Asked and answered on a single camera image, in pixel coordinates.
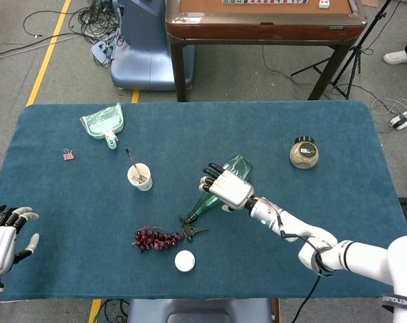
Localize dark red grape bunch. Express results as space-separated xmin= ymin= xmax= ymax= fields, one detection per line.
xmin=132 ymin=225 xmax=186 ymax=254

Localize grey-blue robot torso base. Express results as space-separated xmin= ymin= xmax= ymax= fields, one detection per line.
xmin=127 ymin=297 xmax=273 ymax=323

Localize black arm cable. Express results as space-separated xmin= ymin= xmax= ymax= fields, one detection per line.
xmin=276 ymin=215 xmax=335 ymax=323

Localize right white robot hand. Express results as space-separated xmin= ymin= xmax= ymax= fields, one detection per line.
xmin=198 ymin=162 xmax=255 ymax=213

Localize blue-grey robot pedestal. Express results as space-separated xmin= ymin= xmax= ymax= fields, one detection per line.
xmin=109 ymin=0 xmax=196 ymax=92

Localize pale green plastic dustpan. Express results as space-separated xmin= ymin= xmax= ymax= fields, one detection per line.
xmin=79 ymin=102 xmax=125 ymax=151

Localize white sneaker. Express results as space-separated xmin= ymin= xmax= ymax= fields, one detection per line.
xmin=383 ymin=50 xmax=407 ymax=65

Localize round glass jar of grains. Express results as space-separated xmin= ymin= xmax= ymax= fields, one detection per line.
xmin=289 ymin=135 xmax=320 ymax=170

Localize white power strip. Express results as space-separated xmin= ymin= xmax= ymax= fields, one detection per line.
xmin=390 ymin=107 xmax=407 ymax=131

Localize brown mahjong table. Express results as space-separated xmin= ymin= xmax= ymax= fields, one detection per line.
xmin=164 ymin=0 xmax=368 ymax=102

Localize white floral paper cup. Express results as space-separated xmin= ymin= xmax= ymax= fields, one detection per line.
xmin=126 ymin=162 xmax=153 ymax=192

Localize green glass bottle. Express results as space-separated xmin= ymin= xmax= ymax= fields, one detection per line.
xmin=180 ymin=153 xmax=254 ymax=243

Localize metal spoon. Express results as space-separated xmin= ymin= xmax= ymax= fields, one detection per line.
xmin=124 ymin=147 xmax=146 ymax=184

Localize row of mahjong tiles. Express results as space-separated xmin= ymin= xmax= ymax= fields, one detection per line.
xmin=222 ymin=0 xmax=309 ymax=5

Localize black tripod stand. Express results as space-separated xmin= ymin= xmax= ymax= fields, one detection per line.
xmin=290 ymin=0 xmax=394 ymax=101

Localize blue felt table cloth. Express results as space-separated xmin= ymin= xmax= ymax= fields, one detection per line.
xmin=0 ymin=100 xmax=407 ymax=302

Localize tangle of floor cables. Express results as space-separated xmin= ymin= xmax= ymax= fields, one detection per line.
xmin=23 ymin=0 xmax=123 ymax=70

